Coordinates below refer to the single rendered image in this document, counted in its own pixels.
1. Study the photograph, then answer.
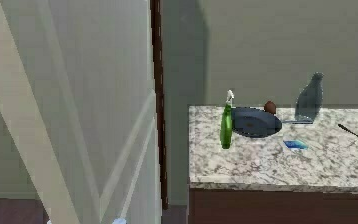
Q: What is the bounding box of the white room door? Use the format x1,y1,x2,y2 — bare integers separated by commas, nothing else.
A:
0,0,163,224

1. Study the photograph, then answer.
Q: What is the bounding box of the blue flat sponge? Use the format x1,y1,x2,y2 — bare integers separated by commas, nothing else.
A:
282,139,309,151

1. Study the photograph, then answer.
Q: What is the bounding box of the black long utensil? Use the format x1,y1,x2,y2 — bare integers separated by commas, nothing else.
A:
337,123,358,146

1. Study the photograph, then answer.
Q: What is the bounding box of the green spray bottle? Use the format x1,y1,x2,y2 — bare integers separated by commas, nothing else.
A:
219,89,235,150

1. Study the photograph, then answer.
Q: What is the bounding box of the marble top brown counter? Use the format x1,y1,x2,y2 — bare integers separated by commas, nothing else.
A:
186,104,358,224

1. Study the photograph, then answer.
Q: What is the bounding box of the dark brown door frame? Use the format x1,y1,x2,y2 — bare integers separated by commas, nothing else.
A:
149,0,170,211

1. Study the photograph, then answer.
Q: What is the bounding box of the dark blue frying pan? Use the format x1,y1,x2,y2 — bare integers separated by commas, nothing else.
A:
230,106,314,139

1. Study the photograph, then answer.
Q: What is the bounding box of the brown round potato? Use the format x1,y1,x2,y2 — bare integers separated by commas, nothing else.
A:
263,100,278,115

